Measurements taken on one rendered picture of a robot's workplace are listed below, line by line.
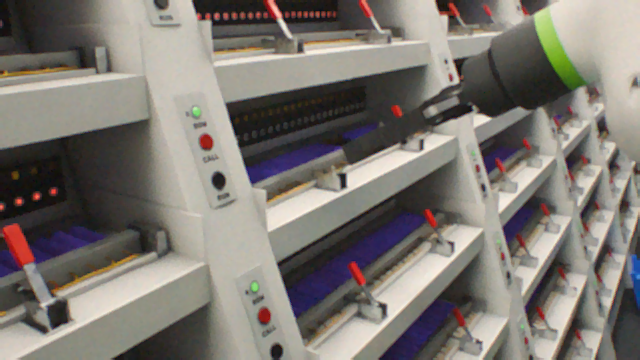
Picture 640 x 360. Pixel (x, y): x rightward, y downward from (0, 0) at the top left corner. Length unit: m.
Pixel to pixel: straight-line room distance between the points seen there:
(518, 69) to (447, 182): 0.61
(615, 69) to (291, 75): 0.41
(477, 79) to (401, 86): 0.57
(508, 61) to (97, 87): 0.41
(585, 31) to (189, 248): 0.45
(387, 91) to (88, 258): 0.79
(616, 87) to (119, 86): 0.45
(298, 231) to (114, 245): 0.23
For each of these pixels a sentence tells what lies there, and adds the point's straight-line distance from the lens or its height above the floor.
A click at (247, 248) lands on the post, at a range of 0.61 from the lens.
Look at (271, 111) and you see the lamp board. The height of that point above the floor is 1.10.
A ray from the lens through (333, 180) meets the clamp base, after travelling 0.77.
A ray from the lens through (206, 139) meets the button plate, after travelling 0.59.
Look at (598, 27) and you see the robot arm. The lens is 0.57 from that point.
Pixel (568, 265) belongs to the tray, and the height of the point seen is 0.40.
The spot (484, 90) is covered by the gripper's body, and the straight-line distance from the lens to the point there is 0.62.
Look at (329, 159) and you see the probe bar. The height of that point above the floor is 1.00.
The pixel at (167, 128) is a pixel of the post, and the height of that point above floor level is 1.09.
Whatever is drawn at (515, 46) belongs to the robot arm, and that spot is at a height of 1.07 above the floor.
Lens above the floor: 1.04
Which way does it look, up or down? 4 degrees down
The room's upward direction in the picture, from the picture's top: 18 degrees counter-clockwise
